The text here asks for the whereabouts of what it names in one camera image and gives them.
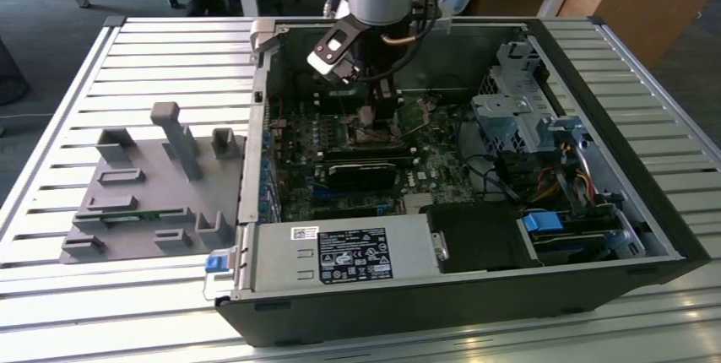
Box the black disk drive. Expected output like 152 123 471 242
526 221 621 263

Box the black open PC case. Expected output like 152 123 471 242
216 16 714 349

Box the green motherboard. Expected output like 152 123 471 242
263 92 479 223

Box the grey parts rack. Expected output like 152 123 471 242
59 100 248 265

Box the silver power supply unit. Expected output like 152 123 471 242
247 214 447 293

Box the grey case corner latch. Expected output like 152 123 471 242
247 19 284 55

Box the blue case latch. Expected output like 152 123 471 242
205 252 232 275

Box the yellow orange wire bundle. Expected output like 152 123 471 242
531 168 598 206

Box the CPU socket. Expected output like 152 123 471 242
344 116 403 148

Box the green RAM stick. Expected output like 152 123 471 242
100 209 191 227

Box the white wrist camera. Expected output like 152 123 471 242
306 19 363 84

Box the wooden cabinet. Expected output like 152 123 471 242
557 0 721 69

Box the grey-blue plastic bracket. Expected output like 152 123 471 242
543 116 594 137

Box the silver drive cage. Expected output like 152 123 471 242
470 40 567 160

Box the black plastic shroud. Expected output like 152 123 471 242
424 202 543 274

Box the black wire bundle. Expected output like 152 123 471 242
458 113 543 206

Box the black graphics card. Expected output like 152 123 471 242
324 161 400 192

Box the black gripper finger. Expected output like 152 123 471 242
368 79 403 133

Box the blue disk carrier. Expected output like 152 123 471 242
520 209 565 236

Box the silver chipset heatsink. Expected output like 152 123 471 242
404 193 434 213

